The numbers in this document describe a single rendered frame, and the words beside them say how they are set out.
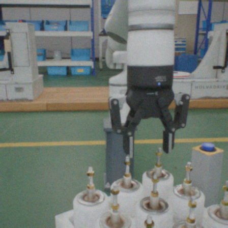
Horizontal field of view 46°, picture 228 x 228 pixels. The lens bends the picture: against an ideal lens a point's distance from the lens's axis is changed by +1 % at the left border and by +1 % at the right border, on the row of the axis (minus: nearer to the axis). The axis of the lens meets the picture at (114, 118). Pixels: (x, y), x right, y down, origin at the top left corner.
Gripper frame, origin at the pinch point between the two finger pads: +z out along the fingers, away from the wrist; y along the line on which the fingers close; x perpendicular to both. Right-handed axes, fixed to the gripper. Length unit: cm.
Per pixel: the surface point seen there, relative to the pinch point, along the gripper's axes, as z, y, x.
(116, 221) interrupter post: 21.2, -3.2, 10.8
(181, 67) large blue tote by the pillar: 17, 229, 413
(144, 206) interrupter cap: 21.8, 5.3, 15.3
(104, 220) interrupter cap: 21.9, -5.5, 12.9
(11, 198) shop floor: 45, -34, 72
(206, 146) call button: 14.0, 31.8, 30.1
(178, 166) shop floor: 45, 50, 80
